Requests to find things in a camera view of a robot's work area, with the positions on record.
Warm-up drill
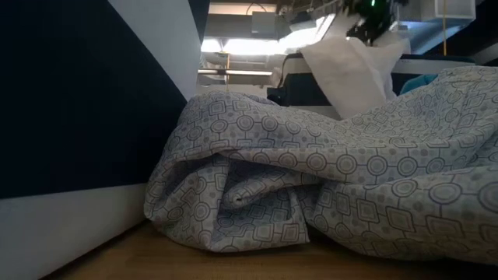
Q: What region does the white garment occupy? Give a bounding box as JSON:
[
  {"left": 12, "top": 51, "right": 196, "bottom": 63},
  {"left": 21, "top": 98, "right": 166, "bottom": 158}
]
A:
[{"left": 298, "top": 30, "right": 412, "bottom": 120}]

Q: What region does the teal blue garment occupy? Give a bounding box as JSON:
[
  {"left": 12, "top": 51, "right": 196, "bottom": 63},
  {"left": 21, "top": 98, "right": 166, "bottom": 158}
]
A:
[{"left": 398, "top": 73, "right": 440, "bottom": 96}]

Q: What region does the light patterned shirt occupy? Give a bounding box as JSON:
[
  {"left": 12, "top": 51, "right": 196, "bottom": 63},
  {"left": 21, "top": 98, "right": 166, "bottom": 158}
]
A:
[{"left": 143, "top": 65, "right": 498, "bottom": 268}]

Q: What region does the yellow hanging pole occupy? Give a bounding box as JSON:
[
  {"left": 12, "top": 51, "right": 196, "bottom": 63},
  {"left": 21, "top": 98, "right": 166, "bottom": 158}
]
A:
[{"left": 442, "top": 0, "right": 448, "bottom": 56}]

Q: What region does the navy white striped fabric bin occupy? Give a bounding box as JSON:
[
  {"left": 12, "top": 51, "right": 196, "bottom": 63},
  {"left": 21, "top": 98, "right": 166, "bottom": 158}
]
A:
[{"left": 266, "top": 52, "right": 478, "bottom": 118}]

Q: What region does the grey ceiling box unit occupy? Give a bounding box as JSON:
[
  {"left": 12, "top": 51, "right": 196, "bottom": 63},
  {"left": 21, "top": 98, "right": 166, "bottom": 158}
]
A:
[{"left": 251, "top": 10, "right": 279, "bottom": 40}]

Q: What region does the long ceiling light bar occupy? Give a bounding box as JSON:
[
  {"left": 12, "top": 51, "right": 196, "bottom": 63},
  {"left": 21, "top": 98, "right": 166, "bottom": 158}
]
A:
[{"left": 197, "top": 68, "right": 274, "bottom": 77}]

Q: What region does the navy striped bin with tag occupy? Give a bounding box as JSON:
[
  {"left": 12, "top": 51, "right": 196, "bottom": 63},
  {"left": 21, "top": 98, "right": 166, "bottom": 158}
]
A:
[{"left": 0, "top": 0, "right": 212, "bottom": 280}]

